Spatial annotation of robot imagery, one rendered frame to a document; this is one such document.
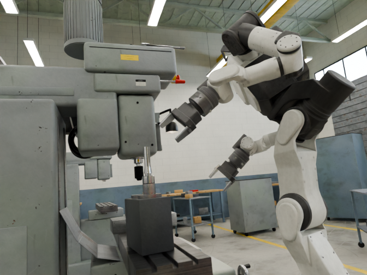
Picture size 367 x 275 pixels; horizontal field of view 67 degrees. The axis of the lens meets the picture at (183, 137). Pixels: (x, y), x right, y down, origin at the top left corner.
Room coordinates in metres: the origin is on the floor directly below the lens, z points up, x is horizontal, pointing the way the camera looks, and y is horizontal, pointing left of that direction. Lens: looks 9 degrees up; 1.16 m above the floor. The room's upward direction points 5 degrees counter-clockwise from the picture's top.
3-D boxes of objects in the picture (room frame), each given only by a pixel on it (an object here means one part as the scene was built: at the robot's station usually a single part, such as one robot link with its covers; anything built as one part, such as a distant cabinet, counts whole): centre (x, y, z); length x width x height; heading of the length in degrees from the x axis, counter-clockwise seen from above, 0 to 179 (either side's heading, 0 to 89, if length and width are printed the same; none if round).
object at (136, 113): (1.45, 0.25, 1.47); 0.21 x 0.19 x 0.32; 18
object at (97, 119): (1.39, 0.43, 1.47); 0.24 x 0.19 x 0.26; 18
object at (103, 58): (1.45, 0.26, 1.81); 0.47 x 0.26 x 0.16; 108
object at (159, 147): (1.49, 0.14, 1.44); 0.04 x 0.04 x 0.21; 18
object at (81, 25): (1.37, 0.49, 2.05); 0.20 x 0.20 x 0.32
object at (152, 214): (1.10, 0.17, 1.03); 0.22 x 0.12 x 0.20; 25
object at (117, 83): (1.44, 0.29, 1.68); 0.34 x 0.24 x 0.10; 108
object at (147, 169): (1.06, 0.15, 1.25); 0.03 x 0.03 x 0.11
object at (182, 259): (1.45, 0.25, 0.89); 1.24 x 0.23 x 0.08; 18
